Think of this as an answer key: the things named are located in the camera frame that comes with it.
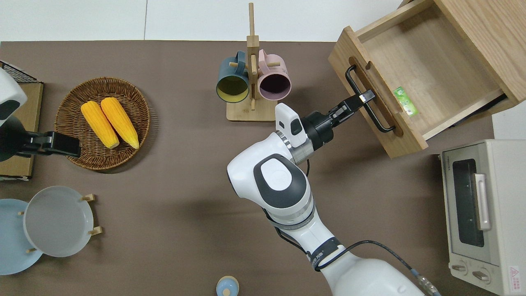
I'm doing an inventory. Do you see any dark blue mug yellow inside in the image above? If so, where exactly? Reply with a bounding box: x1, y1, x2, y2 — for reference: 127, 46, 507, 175
216, 51, 250, 103

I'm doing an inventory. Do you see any yellow corn cob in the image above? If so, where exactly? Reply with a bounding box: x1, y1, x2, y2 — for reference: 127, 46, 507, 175
101, 97, 140, 149
81, 101, 120, 149

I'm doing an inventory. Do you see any cream toaster oven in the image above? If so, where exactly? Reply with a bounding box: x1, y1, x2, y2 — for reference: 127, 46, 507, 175
440, 139, 526, 296

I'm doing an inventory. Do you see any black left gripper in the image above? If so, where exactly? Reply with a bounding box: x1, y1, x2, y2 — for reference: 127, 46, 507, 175
0, 116, 81, 162

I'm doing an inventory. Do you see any wooden box with wire basket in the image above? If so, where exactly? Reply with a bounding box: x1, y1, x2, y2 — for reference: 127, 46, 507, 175
0, 61, 44, 181

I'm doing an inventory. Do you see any brown table mat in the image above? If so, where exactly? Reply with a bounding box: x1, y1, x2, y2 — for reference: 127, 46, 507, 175
0, 40, 496, 296

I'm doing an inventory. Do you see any pink mug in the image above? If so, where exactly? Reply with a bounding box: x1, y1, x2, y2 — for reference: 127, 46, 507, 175
257, 49, 292, 101

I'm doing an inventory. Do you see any wooden mug tree stand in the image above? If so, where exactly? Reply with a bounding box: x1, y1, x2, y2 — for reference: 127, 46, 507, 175
226, 2, 281, 122

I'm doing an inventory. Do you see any round wicker basket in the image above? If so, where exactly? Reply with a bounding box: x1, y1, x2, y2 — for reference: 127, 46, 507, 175
55, 77, 151, 171

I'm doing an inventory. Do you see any light blue plate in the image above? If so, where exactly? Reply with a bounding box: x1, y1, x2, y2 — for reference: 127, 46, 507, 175
0, 199, 44, 275

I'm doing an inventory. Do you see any toaster oven door handle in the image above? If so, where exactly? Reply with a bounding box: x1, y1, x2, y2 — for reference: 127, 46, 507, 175
475, 173, 492, 231

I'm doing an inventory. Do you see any wooden plate rack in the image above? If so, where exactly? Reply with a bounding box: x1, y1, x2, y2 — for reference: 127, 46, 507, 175
17, 193, 103, 254

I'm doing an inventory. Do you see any black metal drawer handle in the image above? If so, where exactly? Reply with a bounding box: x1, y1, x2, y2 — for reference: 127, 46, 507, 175
345, 65, 396, 133

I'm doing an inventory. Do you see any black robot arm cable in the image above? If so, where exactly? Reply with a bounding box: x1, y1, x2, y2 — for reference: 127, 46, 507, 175
263, 208, 443, 296

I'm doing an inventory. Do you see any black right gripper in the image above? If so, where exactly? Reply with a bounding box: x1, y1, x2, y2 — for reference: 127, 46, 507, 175
301, 90, 376, 148

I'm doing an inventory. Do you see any blue call bell wooden base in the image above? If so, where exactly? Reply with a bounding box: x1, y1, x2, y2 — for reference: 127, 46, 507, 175
216, 276, 240, 296

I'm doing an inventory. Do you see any wooden drawer cabinet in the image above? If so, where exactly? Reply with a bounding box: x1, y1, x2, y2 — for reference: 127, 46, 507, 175
397, 0, 526, 116
328, 0, 507, 159

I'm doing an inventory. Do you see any grey plate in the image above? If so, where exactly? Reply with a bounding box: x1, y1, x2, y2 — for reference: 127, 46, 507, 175
23, 186, 94, 258

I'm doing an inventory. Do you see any small green packet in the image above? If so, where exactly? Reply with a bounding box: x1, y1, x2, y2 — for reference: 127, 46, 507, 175
392, 86, 419, 117

